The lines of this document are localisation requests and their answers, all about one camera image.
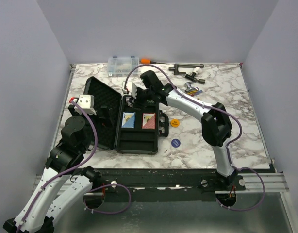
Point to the orange big blind button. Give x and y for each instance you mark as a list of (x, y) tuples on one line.
[(175, 123)]

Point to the chrome metal fitting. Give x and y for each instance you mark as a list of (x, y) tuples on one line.
[(190, 88)]

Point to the black foam-lined poker case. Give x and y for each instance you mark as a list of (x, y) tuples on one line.
[(125, 140)]

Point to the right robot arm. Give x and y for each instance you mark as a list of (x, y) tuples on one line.
[(215, 123)]

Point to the black white cylinder tool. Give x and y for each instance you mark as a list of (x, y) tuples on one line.
[(193, 76)]

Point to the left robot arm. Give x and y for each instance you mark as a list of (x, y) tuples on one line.
[(39, 215)]

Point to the black metal clamp tool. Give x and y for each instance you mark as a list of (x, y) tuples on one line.
[(177, 66)]

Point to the orange handled screwdriver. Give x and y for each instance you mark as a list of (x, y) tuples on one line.
[(148, 61)]

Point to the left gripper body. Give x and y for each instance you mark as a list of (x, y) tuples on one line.
[(76, 110)]

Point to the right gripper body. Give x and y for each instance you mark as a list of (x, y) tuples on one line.
[(143, 97)]

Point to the red playing card deck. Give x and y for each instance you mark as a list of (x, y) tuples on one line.
[(148, 121)]

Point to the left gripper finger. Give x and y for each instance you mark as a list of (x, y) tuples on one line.
[(105, 116), (112, 112)]

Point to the aluminium extrusion frame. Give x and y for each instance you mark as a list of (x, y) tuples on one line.
[(272, 183)]

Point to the yellow handled needle-nose pliers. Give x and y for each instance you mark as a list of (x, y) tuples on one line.
[(192, 95)]

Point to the blue small blind button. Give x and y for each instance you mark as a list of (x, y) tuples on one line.
[(175, 143)]

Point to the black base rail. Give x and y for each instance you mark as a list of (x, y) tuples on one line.
[(101, 185)]

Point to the blue playing card deck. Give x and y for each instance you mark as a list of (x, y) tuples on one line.
[(128, 120)]

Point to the clear plastic organizer box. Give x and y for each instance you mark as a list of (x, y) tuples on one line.
[(121, 66)]

